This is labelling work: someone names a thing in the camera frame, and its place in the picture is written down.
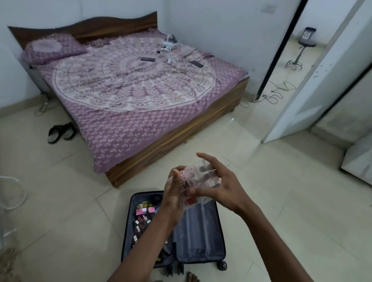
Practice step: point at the brown wooden bed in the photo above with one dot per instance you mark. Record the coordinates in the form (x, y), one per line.
(174, 145)

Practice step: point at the dark blue open suitcase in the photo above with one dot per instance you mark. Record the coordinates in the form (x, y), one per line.
(197, 232)

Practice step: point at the pile of small cosmetic items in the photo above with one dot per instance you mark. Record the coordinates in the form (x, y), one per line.
(142, 220)

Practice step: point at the purple patterned pillow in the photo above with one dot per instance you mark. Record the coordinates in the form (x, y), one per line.
(49, 49)

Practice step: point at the black door frame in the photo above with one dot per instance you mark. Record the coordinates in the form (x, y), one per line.
(279, 49)

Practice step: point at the clear plastic chair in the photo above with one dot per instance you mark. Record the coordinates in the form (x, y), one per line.
(13, 191)

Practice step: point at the person's left forearm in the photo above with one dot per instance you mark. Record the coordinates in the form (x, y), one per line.
(145, 247)

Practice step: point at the black sandal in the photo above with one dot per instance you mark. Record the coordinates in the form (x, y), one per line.
(55, 135)
(70, 130)

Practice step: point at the white cabinet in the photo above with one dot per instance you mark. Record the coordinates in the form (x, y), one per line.
(359, 162)

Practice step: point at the black phone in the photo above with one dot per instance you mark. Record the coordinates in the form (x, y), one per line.
(197, 64)
(148, 59)

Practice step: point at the black swivel stool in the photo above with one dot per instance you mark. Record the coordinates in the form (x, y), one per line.
(303, 43)

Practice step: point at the person's left hand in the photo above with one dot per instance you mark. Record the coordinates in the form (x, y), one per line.
(173, 200)

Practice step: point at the person's right hand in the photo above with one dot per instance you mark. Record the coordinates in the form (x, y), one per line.
(232, 188)

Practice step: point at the purple mandala bedsheet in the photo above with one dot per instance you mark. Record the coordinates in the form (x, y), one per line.
(130, 96)

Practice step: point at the clear plastic organizer box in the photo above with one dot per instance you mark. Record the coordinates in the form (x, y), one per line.
(200, 180)

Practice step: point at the person's right thumb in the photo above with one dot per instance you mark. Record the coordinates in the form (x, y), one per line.
(206, 192)

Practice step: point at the white door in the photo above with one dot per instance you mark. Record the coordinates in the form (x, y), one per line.
(314, 81)

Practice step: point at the white headset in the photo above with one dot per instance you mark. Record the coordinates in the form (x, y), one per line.
(169, 43)

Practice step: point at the person's left fingers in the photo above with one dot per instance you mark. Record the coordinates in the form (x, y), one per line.
(175, 175)

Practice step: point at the person's foot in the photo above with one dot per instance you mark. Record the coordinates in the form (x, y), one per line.
(193, 277)

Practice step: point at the person's right forearm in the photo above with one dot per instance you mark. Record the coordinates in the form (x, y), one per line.
(273, 247)

